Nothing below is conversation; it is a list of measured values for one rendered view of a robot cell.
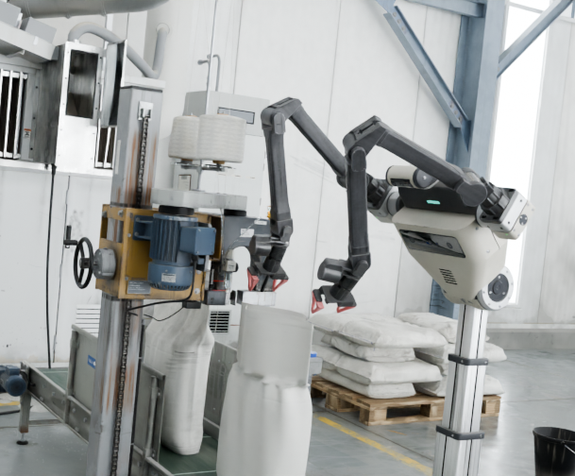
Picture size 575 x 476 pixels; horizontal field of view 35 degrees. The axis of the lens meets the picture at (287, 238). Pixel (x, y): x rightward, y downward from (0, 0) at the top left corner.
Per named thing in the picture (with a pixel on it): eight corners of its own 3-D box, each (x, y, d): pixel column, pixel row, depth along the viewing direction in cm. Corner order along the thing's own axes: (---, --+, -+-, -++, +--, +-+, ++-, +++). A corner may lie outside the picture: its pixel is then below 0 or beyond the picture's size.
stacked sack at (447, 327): (492, 347, 649) (495, 326, 649) (447, 347, 627) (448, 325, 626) (431, 329, 706) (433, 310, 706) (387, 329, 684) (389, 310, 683)
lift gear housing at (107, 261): (114, 280, 314) (117, 249, 314) (99, 280, 311) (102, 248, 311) (104, 277, 323) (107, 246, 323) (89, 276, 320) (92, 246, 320)
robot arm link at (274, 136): (286, 111, 295) (273, 108, 304) (270, 113, 293) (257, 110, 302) (296, 238, 307) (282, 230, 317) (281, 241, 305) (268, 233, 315)
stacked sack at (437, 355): (511, 365, 647) (513, 346, 646) (438, 367, 612) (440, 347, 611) (468, 353, 684) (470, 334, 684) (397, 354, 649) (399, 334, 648)
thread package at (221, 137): (251, 166, 310) (256, 116, 310) (207, 161, 302) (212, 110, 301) (228, 165, 325) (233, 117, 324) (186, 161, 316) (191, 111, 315)
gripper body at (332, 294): (318, 288, 285) (329, 274, 280) (345, 288, 290) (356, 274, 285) (325, 305, 281) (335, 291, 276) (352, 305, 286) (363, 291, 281)
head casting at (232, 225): (274, 292, 343) (282, 213, 342) (216, 290, 331) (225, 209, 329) (237, 280, 369) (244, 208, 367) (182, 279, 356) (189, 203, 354)
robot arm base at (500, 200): (498, 189, 278) (481, 222, 275) (483, 174, 274) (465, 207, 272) (519, 191, 271) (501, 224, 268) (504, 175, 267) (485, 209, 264)
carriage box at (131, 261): (204, 301, 328) (212, 214, 326) (115, 298, 310) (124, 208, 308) (176, 291, 349) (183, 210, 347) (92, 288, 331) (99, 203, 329)
